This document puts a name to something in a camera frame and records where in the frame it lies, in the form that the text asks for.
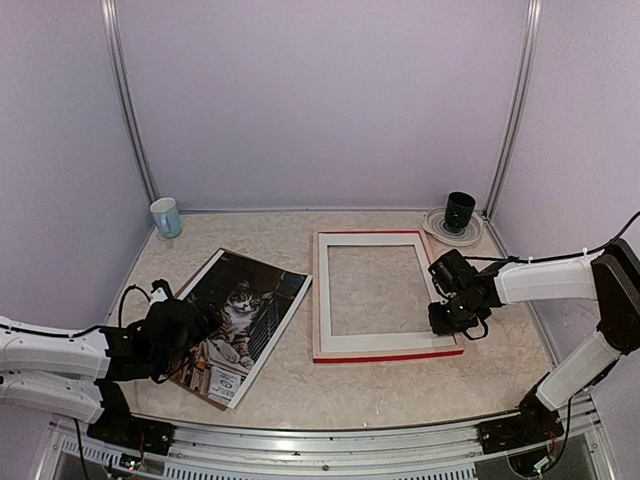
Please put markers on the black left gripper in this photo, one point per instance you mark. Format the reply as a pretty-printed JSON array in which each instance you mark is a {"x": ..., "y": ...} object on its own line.
[{"x": 195, "y": 323}]

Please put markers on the right aluminium corner post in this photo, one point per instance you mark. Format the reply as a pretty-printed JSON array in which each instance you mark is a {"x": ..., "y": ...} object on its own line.
[{"x": 517, "y": 107}]

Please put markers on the dark green cup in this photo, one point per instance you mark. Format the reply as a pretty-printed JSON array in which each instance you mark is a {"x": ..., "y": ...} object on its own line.
[{"x": 459, "y": 209}]

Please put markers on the brown backing cardboard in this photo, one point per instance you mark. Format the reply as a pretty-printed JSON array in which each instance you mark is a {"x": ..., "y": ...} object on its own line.
[{"x": 216, "y": 368}]

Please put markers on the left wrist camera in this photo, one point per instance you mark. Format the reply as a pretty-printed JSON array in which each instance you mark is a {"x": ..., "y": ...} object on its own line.
[{"x": 160, "y": 291}]

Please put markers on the cat photo print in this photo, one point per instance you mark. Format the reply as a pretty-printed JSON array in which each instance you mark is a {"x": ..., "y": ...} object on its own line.
[{"x": 250, "y": 304}]

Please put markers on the aluminium corner post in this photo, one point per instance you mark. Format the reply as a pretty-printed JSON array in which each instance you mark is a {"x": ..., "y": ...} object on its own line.
[
  {"x": 125, "y": 98},
  {"x": 517, "y": 107}
]

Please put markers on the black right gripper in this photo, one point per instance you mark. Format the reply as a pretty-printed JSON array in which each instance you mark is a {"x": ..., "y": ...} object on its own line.
[{"x": 441, "y": 327}]

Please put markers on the left aluminium corner post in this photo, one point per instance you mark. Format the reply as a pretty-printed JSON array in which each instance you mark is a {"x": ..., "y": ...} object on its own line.
[{"x": 125, "y": 98}]

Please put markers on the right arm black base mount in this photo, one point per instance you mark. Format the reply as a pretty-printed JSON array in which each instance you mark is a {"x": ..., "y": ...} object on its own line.
[{"x": 512, "y": 433}]

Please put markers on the light blue mug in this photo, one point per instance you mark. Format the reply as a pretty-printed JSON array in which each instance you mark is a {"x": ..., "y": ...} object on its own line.
[{"x": 166, "y": 217}]

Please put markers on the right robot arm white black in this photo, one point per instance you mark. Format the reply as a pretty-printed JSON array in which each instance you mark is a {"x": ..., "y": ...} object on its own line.
[{"x": 600, "y": 286}]

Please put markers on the red wooden picture frame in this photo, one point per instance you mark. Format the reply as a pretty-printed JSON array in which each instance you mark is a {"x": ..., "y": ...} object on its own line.
[{"x": 320, "y": 300}]

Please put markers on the white patterned plate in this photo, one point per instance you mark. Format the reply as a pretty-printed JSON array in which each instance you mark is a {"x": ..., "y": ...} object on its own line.
[{"x": 434, "y": 225}]

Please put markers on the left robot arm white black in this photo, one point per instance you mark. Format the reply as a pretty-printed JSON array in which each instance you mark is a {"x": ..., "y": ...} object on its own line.
[{"x": 78, "y": 373}]

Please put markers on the white mat board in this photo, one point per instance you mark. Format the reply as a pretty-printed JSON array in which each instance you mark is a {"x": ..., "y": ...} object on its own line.
[{"x": 375, "y": 340}]

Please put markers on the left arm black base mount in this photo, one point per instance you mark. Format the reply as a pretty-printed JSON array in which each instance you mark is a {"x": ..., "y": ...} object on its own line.
[{"x": 135, "y": 433}]

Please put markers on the aluminium front rail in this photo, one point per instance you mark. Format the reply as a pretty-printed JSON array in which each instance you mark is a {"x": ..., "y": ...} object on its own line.
[{"x": 445, "y": 450}]

